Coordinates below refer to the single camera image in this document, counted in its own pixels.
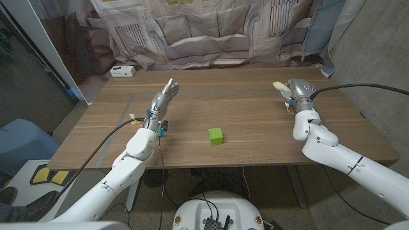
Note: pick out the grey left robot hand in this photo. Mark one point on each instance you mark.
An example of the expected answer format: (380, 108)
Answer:
(158, 105)

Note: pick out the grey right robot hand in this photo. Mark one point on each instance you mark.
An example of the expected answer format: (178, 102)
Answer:
(302, 92)

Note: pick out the pale yellow sponge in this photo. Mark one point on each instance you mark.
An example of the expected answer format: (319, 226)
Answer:
(281, 86)

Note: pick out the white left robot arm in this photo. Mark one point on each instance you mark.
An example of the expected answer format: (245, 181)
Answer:
(131, 163)

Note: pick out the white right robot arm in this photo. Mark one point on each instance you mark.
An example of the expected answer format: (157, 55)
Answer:
(335, 153)

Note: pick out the green cube block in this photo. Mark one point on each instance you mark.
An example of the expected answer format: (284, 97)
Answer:
(215, 136)

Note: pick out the white power strip box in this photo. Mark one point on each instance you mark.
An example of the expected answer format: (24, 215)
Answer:
(123, 71)

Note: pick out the grey hanging cloth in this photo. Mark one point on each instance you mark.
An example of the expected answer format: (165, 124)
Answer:
(338, 32)

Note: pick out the black round floor device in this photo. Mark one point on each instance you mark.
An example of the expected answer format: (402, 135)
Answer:
(155, 178)

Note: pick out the printed sofa room backdrop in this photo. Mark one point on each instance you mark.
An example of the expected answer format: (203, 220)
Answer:
(204, 32)

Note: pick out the white table leg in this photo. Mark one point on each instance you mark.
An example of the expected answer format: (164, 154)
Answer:
(132, 191)

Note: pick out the grey table leg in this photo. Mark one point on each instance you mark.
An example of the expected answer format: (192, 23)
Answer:
(297, 188)

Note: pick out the white robot torso base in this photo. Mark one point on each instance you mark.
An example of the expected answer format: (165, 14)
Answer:
(220, 207)

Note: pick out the blue chair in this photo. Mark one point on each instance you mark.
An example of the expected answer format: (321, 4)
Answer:
(25, 143)

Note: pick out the black shoe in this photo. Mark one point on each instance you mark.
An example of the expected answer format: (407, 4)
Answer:
(43, 204)
(8, 195)

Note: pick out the white mat with yellow footprints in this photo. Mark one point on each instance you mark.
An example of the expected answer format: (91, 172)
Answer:
(25, 191)

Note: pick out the blue jeans leg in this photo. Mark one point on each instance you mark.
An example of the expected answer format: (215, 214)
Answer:
(12, 213)

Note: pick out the white partition post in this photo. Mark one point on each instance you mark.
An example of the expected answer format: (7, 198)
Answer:
(38, 38)

